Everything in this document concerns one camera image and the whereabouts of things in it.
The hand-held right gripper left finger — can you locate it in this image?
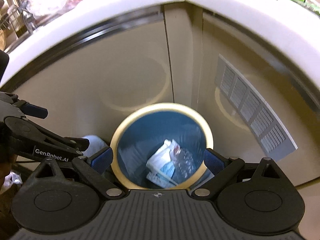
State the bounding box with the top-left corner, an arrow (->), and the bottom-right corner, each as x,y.
25,146 -> 126,200

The blue waste bin cream rim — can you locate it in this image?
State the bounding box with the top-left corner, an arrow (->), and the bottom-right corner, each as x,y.
110,102 -> 214,190

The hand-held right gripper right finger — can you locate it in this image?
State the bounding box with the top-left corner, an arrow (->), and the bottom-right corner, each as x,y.
192,149 -> 287,200

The white hanging cloth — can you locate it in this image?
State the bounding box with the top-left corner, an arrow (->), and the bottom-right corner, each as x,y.
80,135 -> 110,158

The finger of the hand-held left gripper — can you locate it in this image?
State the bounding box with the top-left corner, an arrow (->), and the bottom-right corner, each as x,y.
11,97 -> 48,119
15,120 -> 90,163

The metal vent grille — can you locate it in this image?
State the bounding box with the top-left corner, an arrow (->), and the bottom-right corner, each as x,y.
214,54 -> 298,160

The light blue toothpaste box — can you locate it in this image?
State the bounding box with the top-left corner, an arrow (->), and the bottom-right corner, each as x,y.
146,140 -> 181,178

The chrome faucet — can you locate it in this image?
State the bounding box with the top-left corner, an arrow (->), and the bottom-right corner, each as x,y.
15,5 -> 35,34

